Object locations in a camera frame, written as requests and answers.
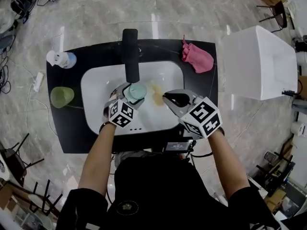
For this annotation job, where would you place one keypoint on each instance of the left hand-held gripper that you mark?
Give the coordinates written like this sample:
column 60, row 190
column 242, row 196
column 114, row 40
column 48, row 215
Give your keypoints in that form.
column 122, row 114

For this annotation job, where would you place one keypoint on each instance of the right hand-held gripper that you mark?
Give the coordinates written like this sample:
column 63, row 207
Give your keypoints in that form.
column 204, row 117

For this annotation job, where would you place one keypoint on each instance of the translucent teal cup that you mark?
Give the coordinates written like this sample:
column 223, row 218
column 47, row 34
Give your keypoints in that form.
column 136, row 92

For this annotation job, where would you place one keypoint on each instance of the yellow sponge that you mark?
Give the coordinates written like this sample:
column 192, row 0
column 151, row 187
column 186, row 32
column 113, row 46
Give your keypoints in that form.
column 158, row 96

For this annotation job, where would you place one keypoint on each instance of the translucent green cup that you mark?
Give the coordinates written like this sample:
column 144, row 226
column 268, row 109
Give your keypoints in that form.
column 62, row 97

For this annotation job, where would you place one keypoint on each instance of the person's right forearm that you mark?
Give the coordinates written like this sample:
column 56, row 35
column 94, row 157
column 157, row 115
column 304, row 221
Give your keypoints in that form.
column 227, row 166

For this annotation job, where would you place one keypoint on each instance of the person's left forearm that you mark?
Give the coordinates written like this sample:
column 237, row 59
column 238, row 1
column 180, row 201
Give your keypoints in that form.
column 98, row 162

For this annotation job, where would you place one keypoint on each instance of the white sink basin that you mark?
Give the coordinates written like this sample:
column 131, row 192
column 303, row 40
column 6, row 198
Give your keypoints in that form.
column 158, row 73

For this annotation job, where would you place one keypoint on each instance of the black wristband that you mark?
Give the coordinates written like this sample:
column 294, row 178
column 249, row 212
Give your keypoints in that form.
column 222, row 131
column 103, row 127

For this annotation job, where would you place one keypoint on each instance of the black sink faucet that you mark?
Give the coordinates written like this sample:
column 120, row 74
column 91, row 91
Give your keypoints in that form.
column 130, row 56

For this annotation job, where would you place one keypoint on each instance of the pink cloth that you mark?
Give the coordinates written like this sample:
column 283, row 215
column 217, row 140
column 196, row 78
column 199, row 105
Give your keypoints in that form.
column 199, row 59

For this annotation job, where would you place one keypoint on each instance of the person's grey trouser leg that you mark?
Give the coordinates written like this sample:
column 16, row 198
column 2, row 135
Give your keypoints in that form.
column 129, row 158

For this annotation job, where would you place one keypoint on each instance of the dark vanity cabinet black top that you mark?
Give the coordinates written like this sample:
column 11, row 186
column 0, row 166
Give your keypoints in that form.
column 69, row 128

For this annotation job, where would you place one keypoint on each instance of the white pump soap bottle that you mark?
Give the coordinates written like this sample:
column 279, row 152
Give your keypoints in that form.
column 63, row 59

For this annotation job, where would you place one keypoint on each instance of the white freestanding bathtub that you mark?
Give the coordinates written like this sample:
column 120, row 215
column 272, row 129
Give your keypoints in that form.
column 256, row 61

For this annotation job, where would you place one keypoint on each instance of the white power strip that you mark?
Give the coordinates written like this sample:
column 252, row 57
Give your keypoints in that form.
column 38, row 81

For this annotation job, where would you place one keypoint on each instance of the person's black shirt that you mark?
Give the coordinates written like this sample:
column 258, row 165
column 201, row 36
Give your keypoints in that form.
column 168, row 195

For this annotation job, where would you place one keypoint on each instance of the black bathtub faucet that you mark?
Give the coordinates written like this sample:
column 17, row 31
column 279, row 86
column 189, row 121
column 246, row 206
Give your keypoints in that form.
column 289, row 93

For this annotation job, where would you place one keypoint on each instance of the black metal chair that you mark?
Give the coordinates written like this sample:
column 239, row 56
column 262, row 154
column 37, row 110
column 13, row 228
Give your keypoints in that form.
column 279, row 14

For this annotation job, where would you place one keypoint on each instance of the black mesh chair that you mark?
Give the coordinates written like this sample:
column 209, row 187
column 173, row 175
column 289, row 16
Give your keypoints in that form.
column 16, row 162

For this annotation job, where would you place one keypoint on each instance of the black backpack rig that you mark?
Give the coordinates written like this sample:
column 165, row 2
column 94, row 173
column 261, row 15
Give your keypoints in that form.
column 21, row 3

